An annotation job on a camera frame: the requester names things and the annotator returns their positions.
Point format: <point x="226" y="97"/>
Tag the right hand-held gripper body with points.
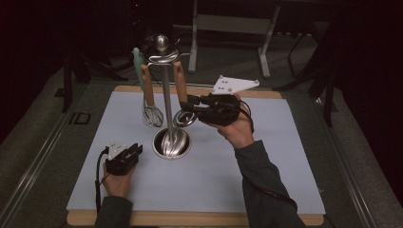
<point x="221" y="109"/>

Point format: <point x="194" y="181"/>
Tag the person's left hand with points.
<point x="118" y="185"/>

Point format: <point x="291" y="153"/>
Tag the steel utensil rack stand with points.
<point x="168" y="104"/>

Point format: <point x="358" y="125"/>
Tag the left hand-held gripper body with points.
<point x="122" y="163"/>

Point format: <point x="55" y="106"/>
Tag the black metal stand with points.
<point x="328" y="95"/>
<point x="68" y="82"/>

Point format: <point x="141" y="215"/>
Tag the grey metal frame stand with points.
<point x="228" y="23"/>

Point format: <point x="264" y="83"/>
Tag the metal floor rail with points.
<point x="34" y="167"/>
<point x="345" y="167"/>

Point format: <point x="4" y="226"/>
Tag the wooden strip at left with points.
<point x="190" y="219"/>

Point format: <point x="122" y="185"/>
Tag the person's right hand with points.
<point x="239" y="133"/>

